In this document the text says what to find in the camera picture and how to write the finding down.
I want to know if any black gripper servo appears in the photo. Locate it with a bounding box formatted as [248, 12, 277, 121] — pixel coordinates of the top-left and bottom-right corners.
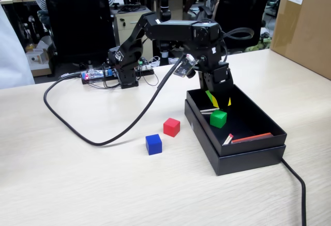
[198, 62, 235, 109]

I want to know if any green wooden cube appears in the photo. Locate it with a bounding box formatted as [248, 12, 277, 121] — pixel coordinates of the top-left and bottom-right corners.
[209, 109, 228, 129]

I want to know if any red wooden cube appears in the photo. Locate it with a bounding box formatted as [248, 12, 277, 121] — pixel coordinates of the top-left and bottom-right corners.
[163, 117, 181, 138]

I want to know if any blue wooden cube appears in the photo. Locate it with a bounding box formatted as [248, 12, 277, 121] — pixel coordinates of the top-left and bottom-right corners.
[145, 133, 163, 156]

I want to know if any black cardboard box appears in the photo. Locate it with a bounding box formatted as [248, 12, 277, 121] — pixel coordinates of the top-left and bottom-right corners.
[186, 83, 288, 157]

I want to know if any black open box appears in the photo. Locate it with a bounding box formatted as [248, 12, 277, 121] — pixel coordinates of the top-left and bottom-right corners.
[184, 99, 287, 177]

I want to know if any large brown cardboard box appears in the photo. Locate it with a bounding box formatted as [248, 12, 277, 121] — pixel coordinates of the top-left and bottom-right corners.
[270, 0, 331, 81]

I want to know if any small white product box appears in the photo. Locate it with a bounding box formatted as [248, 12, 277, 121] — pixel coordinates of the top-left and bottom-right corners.
[25, 49, 51, 77]

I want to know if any green patterned bag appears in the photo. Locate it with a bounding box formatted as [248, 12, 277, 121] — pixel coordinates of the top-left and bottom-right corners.
[244, 36, 271, 53]

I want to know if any small board with green terminal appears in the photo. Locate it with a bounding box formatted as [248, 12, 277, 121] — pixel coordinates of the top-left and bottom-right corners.
[137, 57, 155, 76]

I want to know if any black mesh office chair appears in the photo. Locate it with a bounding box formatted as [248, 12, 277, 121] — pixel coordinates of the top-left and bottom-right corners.
[40, 0, 116, 65]
[213, 0, 274, 50]

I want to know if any black jointed stand pole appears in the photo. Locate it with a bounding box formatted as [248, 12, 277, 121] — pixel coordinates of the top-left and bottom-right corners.
[158, 0, 173, 65]

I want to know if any beige drawer cabinet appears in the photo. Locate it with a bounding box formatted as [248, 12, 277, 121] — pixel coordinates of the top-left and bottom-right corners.
[113, 8, 154, 60]

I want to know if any motor controller circuit board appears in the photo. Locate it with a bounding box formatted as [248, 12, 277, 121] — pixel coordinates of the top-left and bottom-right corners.
[81, 68, 116, 85]

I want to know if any person in white shirt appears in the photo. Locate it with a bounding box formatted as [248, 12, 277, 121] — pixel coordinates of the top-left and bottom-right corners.
[0, 0, 36, 89]

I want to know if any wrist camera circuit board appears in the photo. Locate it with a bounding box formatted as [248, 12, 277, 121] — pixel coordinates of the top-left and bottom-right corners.
[172, 57, 199, 79]

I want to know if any thin black wire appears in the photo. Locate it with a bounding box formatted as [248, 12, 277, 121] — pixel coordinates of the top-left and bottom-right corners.
[138, 69, 160, 87]

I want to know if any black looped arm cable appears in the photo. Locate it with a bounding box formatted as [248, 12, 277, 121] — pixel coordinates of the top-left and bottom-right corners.
[221, 27, 255, 42]

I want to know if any thick black cable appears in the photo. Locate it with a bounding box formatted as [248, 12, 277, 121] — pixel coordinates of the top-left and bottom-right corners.
[43, 58, 187, 147]
[281, 158, 308, 226]

